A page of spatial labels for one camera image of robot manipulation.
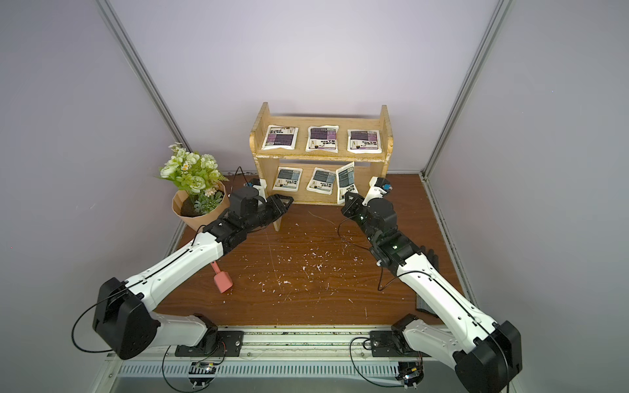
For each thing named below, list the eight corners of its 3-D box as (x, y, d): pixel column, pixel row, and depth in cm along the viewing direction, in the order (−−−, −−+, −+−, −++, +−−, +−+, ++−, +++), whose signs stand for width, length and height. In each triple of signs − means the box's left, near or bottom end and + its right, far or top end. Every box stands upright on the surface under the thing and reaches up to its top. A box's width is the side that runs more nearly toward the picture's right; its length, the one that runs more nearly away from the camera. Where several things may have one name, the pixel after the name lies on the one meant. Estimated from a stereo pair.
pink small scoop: (221, 293, 86) (219, 291, 84) (209, 266, 92) (207, 264, 90) (235, 284, 87) (233, 282, 86) (222, 259, 94) (220, 256, 92)
